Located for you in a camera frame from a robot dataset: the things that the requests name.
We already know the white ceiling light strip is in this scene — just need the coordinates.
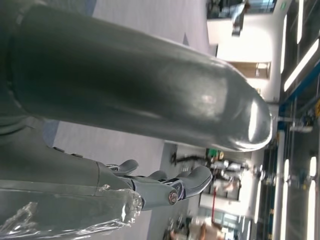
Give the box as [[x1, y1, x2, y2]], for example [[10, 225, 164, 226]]
[[297, 0, 305, 45], [279, 181, 288, 240], [280, 14, 288, 74], [283, 158, 290, 182], [309, 156, 318, 178], [306, 180, 316, 240], [283, 38, 320, 93]]

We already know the green plastic crate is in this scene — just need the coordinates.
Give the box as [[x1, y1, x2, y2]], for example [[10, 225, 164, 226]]
[[205, 148, 225, 161]]

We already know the red barrier belt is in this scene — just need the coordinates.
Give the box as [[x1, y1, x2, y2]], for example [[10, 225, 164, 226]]
[[211, 188, 217, 223]]

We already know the black wall screen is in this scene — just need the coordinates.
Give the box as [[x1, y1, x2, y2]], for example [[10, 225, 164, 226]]
[[207, 0, 277, 37]]

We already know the blue metal shelf rack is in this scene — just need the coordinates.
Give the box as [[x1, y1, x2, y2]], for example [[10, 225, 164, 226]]
[[278, 59, 320, 132]]

